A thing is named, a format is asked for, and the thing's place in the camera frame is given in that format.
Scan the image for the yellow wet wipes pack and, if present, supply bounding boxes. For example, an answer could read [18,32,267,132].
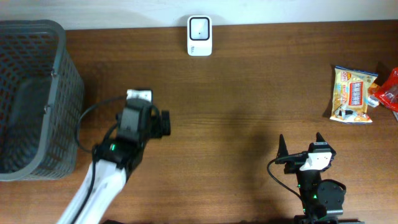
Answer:
[330,65,378,124]

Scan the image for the orange tissue pack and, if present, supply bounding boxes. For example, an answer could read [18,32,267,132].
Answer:
[368,83,380,108]

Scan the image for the red snack bag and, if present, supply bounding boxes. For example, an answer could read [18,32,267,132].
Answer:
[374,68,397,112]

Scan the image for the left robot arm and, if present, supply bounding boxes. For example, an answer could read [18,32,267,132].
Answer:
[58,98,171,223]

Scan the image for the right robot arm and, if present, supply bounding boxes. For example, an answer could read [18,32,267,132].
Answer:
[268,133,360,224]

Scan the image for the white barcode scanner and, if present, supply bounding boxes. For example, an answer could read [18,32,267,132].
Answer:
[187,15,213,57]

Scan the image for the grey plastic mesh basket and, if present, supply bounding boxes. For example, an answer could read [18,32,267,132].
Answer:
[1,20,85,182]

